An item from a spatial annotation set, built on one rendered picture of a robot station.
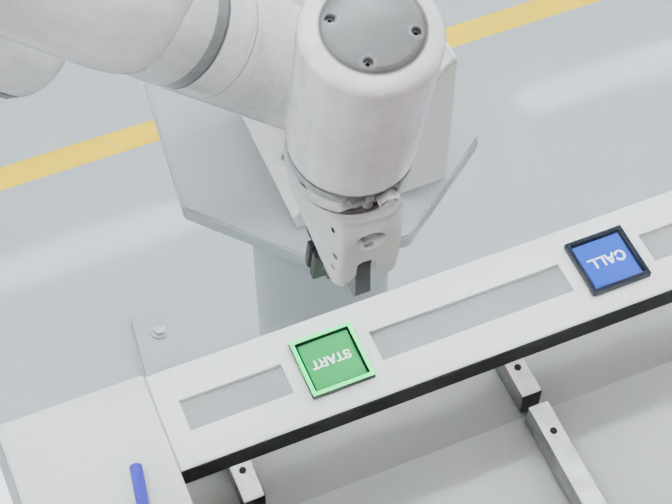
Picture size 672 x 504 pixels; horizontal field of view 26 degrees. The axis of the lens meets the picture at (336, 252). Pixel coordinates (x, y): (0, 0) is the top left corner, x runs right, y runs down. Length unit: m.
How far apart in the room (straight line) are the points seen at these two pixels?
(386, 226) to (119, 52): 0.24
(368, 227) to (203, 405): 0.32
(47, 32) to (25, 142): 1.86
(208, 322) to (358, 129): 1.55
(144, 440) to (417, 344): 0.24
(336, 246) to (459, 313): 0.31
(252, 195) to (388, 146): 0.65
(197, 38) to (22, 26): 0.51
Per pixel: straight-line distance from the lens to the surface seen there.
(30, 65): 1.19
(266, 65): 1.34
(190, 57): 1.29
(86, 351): 2.37
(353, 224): 0.94
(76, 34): 0.79
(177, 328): 2.36
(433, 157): 1.47
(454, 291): 1.26
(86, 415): 1.20
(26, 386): 2.36
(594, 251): 1.29
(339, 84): 0.79
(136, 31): 0.79
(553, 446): 1.32
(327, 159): 0.87
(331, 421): 1.20
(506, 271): 1.27
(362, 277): 1.01
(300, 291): 1.64
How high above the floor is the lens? 2.01
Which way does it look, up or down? 55 degrees down
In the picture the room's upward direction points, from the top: straight up
